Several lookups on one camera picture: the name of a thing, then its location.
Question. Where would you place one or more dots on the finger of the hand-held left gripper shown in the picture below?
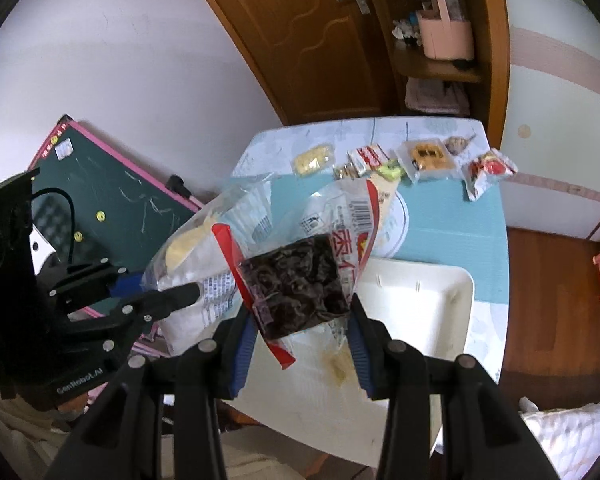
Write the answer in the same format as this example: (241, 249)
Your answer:
(170, 299)
(125, 284)

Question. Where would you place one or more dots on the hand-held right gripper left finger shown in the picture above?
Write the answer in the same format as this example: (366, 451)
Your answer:
(240, 360)

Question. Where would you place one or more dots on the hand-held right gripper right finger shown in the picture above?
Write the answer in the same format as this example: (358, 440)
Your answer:
(362, 365)

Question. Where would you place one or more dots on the clear bag of yellow chips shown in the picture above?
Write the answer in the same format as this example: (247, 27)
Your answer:
(190, 240)

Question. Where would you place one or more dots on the white plastic tray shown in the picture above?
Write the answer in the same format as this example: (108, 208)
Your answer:
(420, 310)

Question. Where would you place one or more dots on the dark dried snack bag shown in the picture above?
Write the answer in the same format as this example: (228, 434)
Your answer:
(295, 285)

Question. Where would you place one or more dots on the small yellow snack packet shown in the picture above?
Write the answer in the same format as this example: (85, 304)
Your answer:
(312, 160)

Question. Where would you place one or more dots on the orange cracker packet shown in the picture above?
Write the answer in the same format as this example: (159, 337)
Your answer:
(427, 156)

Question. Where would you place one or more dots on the black board clamp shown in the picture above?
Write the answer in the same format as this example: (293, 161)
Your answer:
(179, 186)

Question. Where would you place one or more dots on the person's beige clothing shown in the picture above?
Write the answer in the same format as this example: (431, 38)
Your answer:
(15, 440)

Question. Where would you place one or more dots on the clear nut packet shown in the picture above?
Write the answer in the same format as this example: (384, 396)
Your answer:
(345, 172)

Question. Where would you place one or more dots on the small green snack packet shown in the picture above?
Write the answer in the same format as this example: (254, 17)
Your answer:
(391, 172)

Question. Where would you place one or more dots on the red and white snack packet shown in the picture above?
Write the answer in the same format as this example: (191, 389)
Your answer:
(370, 156)

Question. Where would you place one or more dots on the white blanket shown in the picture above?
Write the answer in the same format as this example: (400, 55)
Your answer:
(575, 435)

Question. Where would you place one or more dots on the brown candy packet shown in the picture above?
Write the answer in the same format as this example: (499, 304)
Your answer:
(457, 145)

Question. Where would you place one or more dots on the folded pink cloth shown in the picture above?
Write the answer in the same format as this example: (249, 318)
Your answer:
(435, 97)

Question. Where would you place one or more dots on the brown wooden door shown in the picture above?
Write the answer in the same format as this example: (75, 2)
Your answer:
(300, 35)

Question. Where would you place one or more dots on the brown wooden shelf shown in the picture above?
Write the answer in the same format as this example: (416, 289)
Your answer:
(430, 70)

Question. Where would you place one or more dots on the small toy figures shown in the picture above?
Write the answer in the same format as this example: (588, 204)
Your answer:
(407, 30)

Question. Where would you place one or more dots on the white and pink wardrobe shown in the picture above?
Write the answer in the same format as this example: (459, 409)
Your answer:
(555, 85)

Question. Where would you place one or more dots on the pink plastic basket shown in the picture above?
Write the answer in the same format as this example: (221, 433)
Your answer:
(447, 35)

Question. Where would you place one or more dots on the green chalkboard with pink frame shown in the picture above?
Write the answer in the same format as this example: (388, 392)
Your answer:
(115, 190)

